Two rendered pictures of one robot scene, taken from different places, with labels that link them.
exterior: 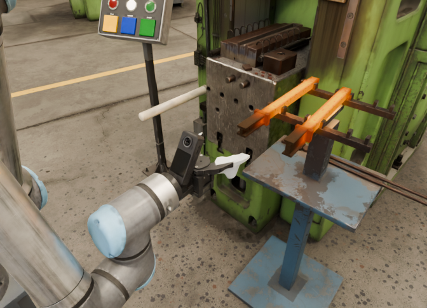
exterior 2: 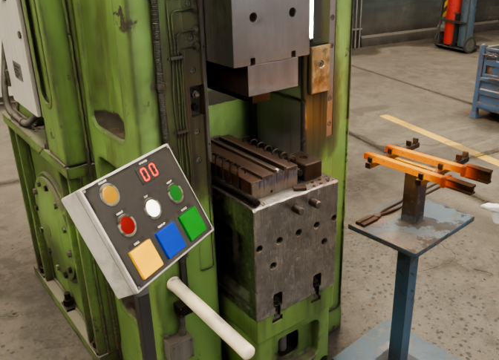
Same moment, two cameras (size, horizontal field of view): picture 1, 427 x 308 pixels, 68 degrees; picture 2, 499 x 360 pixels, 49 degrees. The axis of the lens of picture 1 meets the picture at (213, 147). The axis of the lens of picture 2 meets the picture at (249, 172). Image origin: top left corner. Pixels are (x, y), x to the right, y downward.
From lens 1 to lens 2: 197 cm
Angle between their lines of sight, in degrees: 69
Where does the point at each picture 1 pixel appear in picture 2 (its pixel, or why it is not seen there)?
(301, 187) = (433, 228)
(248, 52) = (289, 173)
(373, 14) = (342, 90)
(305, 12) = not seen: hidden behind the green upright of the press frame
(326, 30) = (315, 118)
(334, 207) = (454, 219)
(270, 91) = (335, 191)
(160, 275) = not seen: outside the picture
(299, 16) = not seen: hidden behind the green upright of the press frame
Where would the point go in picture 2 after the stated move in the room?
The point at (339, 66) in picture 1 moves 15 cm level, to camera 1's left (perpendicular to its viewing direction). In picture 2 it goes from (330, 142) to (329, 156)
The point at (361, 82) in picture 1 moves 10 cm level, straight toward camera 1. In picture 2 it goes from (344, 146) to (367, 151)
